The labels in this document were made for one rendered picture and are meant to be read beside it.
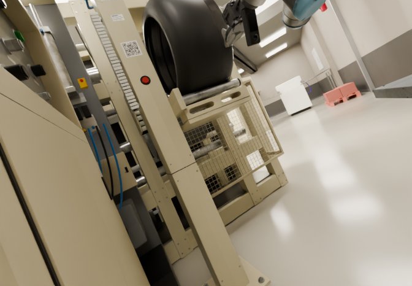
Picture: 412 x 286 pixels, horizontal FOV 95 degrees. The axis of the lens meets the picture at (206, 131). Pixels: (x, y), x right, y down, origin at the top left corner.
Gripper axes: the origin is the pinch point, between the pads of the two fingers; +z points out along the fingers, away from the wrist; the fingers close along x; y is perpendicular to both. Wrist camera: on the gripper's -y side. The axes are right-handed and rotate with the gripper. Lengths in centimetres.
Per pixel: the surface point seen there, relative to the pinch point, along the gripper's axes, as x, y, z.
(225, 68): -3.7, -2.8, 12.9
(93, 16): 41, 42, 20
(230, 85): -5.1, -9.8, 17.6
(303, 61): -1101, 232, 698
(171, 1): 12.6, 27.4, 2.4
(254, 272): 20, -96, 38
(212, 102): 9.4, -15.1, 16.7
